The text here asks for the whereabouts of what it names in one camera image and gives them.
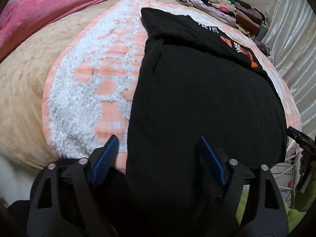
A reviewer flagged peach checked fleece blanket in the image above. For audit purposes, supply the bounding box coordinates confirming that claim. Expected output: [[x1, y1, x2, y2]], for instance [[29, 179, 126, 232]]
[[42, 0, 302, 171]]

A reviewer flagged beige bed sheet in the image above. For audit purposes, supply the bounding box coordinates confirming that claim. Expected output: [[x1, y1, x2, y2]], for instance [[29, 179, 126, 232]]
[[1, 0, 177, 169]]

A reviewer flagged right hand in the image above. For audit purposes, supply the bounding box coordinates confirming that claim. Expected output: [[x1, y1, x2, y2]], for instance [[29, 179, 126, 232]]
[[299, 150, 315, 176]]

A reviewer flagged white satin curtain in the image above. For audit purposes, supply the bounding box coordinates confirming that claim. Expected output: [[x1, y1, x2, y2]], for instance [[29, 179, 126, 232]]
[[250, 0, 315, 136]]

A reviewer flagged black long sleeve sweater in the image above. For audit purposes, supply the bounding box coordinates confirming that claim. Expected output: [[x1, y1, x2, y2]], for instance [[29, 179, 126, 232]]
[[112, 8, 287, 236]]

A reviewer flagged lime green clothing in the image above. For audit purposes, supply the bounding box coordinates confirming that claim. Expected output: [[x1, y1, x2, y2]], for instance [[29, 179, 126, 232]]
[[235, 174, 314, 232]]

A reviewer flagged pink velvet quilt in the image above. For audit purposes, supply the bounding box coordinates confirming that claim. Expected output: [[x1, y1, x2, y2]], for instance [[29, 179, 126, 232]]
[[0, 0, 145, 62]]

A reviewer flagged stack of folded clothes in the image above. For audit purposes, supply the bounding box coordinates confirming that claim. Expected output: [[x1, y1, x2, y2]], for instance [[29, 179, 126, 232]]
[[201, 0, 267, 40]]

